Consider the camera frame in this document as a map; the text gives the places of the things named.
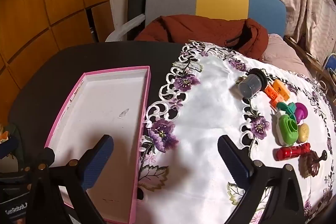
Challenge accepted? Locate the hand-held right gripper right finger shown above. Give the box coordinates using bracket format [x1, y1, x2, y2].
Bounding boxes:
[217, 135, 306, 224]

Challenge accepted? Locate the clear cup with black lid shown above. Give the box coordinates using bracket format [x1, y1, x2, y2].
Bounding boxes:
[238, 68, 268, 99]

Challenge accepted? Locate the rust red jacket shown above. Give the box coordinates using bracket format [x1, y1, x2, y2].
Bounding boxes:
[134, 15, 269, 61]

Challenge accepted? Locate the teal plastic toy piece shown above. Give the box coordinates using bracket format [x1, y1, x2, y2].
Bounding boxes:
[276, 101, 297, 123]

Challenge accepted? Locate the pink cushion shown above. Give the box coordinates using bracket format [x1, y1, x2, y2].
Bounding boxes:
[261, 33, 315, 80]

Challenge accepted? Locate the yellow-orange plastic block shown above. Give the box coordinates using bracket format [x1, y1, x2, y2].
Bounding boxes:
[272, 79, 290, 102]

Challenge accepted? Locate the wooden wardrobe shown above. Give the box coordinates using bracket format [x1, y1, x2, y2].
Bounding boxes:
[0, 0, 114, 122]

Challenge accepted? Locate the dark green bag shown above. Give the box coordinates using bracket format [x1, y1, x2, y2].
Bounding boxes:
[0, 123, 25, 161]

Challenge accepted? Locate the white embroidered floral tablecloth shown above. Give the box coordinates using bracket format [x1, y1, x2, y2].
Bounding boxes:
[135, 40, 336, 224]

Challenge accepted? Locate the wooden desk frame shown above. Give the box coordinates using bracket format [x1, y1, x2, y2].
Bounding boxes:
[284, 35, 336, 88]

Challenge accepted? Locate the brown plastic toy piece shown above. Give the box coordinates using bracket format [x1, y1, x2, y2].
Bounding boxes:
[300, 150, 328, 178]

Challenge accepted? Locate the orange plastic block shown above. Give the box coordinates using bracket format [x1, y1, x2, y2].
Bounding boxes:
[265, 84, 281, 106]

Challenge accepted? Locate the yellow plastic egg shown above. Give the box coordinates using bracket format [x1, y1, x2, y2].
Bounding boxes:
[297, 123, 310, 143]

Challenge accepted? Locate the red plastic toy piece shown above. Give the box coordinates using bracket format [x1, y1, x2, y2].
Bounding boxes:
[276, 143, 311, 161]

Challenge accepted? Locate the pink shallow box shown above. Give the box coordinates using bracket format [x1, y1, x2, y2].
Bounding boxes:
[44, 65, 152, 224]

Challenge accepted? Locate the purple plastic toy piece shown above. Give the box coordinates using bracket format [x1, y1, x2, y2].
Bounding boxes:
[293, 103, 309, 123]

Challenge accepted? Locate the white plastic bar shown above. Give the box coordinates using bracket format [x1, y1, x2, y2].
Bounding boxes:
[106, 14, 146, 42]

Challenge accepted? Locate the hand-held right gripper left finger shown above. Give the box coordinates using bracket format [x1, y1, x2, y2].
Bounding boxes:
[25, 134, 114, 224]

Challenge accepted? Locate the green plastic toy piece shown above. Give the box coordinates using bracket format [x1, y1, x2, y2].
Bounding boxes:
[274, 113, 299, 146]

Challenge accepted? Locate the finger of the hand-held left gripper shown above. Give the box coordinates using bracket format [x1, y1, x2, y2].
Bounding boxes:
[0, 139, 19, 159]

